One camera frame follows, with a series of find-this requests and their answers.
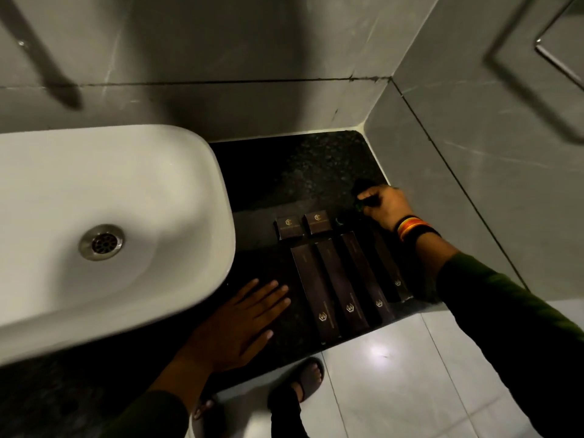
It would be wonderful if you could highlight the metal sink drain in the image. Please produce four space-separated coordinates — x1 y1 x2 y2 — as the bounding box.
78 224 126 262

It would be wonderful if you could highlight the person's left forearm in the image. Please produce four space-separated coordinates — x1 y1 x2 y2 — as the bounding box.
99 347 213 438

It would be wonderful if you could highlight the white ceramic sink basin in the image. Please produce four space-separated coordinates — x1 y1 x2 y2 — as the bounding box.
0 125 236 366

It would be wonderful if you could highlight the metal towel rail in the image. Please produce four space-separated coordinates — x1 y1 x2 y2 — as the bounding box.
534 0 584 92

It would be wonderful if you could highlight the person's left hand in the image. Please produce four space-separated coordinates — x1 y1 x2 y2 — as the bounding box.
182 278 292 375

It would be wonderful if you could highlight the black wristband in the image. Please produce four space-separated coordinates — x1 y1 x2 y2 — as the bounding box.
393 214 442 246

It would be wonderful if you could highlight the person's right forearm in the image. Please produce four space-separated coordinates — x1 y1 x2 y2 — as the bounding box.
414 232 584 438

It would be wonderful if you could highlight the small dark bottle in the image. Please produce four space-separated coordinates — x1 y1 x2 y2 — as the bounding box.
350 179 380 213

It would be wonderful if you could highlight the person's right hand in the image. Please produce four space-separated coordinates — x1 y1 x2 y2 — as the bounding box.
357 184 414 231

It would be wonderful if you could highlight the small brown box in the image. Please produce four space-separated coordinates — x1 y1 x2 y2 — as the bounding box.
273 215 305 241
304 210 333 236

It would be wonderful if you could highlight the person's leg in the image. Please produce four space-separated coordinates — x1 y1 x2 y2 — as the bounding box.
269 391 312 438

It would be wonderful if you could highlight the black sandal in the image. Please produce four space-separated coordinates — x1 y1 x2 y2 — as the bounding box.
266 357 326 412
191 398 217 422

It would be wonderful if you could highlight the long brown box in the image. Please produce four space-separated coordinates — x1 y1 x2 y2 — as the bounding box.
315 238 370 335
290 244 342 346
340 231 396 323
369 228 414 303

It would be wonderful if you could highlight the striped orange wristband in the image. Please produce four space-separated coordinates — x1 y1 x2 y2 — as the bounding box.
396 217 432 242

